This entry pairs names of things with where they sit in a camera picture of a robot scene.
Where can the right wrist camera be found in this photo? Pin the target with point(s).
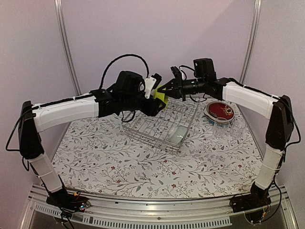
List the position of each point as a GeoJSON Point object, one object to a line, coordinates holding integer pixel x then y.
{"type": "Point", "coordinates": [178, 74]}

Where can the dark red black plate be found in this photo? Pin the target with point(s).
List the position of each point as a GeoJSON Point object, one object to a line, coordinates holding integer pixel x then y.
{"type": "Point", "coordinates": [220, 110]}

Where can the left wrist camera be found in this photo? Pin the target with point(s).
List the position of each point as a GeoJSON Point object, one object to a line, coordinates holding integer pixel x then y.
{"type": "Point", "coordinates": [150, 83]}

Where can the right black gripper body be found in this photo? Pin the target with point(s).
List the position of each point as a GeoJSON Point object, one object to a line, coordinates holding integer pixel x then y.
{"type": "Point", "coordinates": [183, 88]}

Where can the yellow green bowl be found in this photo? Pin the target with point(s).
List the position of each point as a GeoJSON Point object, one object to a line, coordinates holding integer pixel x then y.
{"type": "Point", "coordinates": [160, 96]}

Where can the pale green flower plate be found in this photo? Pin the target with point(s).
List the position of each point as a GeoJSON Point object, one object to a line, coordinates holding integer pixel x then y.
{"type": "Point", "coordinates": [221, 116]}

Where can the white grey patterned bowl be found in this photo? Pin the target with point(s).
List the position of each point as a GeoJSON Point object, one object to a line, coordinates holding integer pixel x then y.
{"type": "Point", "coordinates": [176, 134]}

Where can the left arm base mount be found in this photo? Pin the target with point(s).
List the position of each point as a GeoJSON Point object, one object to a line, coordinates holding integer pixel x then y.
{"type": "Point", "coordinates": [70, 202]}

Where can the white ribbed plate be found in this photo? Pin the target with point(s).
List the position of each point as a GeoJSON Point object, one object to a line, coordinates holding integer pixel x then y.
{"type": "Point", "coordinates": [206, 113]}

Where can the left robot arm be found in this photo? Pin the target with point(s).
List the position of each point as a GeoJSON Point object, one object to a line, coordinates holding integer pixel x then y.
{"type": "Point", "coordinates": [131, 92]}

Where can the clear glass front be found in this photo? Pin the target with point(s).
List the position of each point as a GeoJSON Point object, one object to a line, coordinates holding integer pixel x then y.
{"type": "Point", "coordinates": [221, 127]}

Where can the right aluminium frame post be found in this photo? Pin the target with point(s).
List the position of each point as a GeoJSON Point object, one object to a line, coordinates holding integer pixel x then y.
{"type": "Point", "coordinates": [251, 41]}

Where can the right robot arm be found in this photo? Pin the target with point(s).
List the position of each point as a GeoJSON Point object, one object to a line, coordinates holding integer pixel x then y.
{"type": "Point", "coordinates": [277, 109]}

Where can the wire dish rack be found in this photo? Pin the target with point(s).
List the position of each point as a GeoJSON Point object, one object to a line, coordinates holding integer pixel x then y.
{"type": "Point", "coordinates": [154, 131]}

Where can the left aluminium frame post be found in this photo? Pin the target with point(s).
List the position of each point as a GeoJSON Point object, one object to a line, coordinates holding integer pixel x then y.
{"type": "Point", "coordinates": [65, 44]}

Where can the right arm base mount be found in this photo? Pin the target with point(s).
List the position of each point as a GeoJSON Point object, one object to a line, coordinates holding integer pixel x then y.
{"type": "Point", "coordinates": [250, 202]}

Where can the aluminium front rail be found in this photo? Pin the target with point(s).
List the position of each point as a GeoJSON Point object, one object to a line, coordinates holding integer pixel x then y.
{"type": "Point", "coordinates": [116, 212]}

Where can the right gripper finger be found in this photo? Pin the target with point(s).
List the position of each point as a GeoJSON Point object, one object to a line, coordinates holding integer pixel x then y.
{"type": "Point", "coordinates": [167, 87]}
{"type": "Point", "coordinates": [170, 93]}

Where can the floral table mat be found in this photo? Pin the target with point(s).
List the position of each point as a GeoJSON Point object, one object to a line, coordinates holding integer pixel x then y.
{"type": "Point", "coordinates": [96, 155]}

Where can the aluminium frame post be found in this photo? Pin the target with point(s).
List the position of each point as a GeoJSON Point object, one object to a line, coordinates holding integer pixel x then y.
{"type": "Point", "coordinates": [251, 41]}
{"type": "Point", "coordinates": [65, 44]}

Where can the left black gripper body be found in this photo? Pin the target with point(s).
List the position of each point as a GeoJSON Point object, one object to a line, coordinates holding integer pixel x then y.
{"type": "Point", "coordinates": [149, 109]}

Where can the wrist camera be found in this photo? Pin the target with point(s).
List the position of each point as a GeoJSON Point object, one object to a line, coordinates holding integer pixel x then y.
{"type": "Point", "coordinates": [150, 83]}
{"type": "Point", "coordinates": [178, 74]}

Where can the blue polka dot plate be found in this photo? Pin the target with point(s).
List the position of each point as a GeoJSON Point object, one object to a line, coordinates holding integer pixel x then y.
{"type": "Point", "coordinates": [219, 120]}

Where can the clear glass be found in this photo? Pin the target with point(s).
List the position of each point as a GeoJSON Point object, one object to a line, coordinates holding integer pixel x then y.
{"type": "Point", "coordinates": [237, 129]}
{"type": "Point", "coordinates": [221, 127]}

